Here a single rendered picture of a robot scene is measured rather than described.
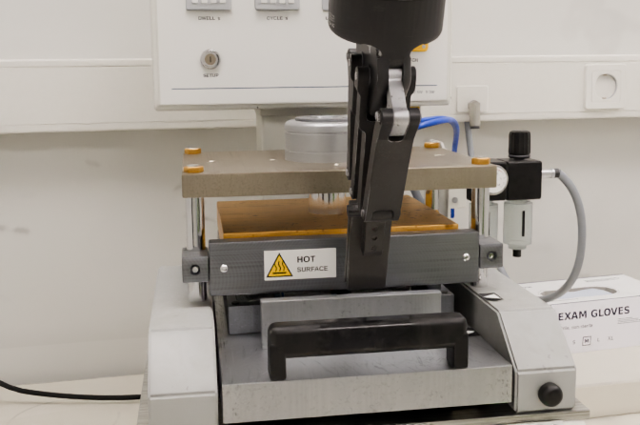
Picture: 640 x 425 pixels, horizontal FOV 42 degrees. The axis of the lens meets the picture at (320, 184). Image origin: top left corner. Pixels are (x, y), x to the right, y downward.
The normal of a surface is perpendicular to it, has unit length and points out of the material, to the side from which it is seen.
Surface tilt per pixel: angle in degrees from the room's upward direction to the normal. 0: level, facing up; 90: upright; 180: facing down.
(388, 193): 123
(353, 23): 104
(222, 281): 90
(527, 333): 40
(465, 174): 90
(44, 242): 90
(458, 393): 90
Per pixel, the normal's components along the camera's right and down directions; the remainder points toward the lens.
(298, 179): 0.15, 0.14
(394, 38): 0.07, 0.47
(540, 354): 0.09, -0.66
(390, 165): 0.12, 0.66
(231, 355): -0.01, -0.99
